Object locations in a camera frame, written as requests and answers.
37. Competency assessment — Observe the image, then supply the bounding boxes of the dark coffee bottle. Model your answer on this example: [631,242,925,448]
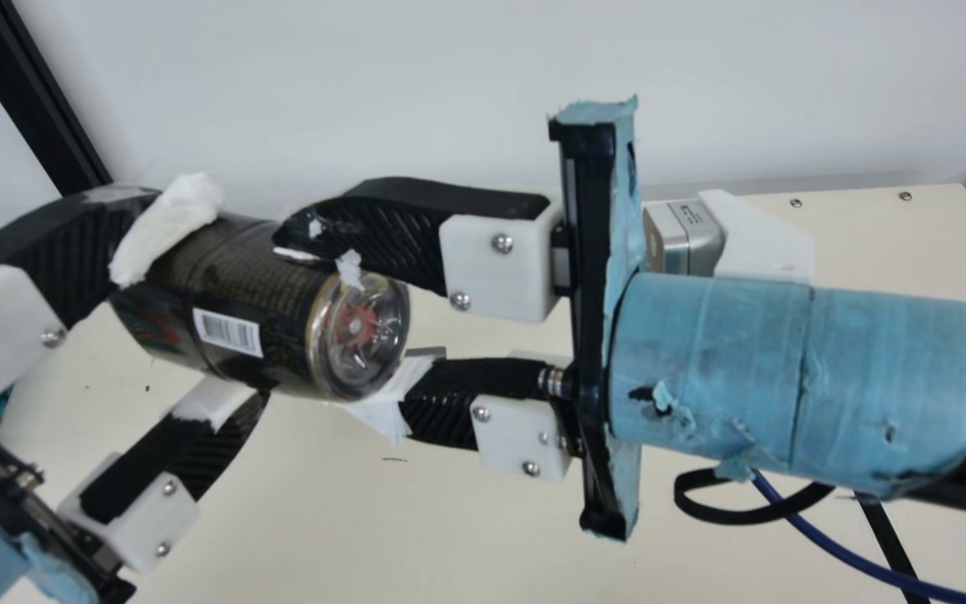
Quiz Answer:
[108,211,413,404]

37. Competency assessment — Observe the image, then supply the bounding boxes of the black post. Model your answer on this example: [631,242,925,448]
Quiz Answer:
[0,0,115,198]

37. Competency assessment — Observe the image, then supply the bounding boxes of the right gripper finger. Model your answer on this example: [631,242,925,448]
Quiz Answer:
[334,351,578,481]
[272,176,566,324]

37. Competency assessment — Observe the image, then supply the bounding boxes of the black cable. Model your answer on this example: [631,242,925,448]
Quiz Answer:
[673,466,838,527]
[856,495,932,604]

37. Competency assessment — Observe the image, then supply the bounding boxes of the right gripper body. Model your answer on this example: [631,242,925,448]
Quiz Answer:
[547,94,966,542]

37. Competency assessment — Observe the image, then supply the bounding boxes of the blue cable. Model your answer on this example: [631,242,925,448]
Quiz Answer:
[750,468,966,604]

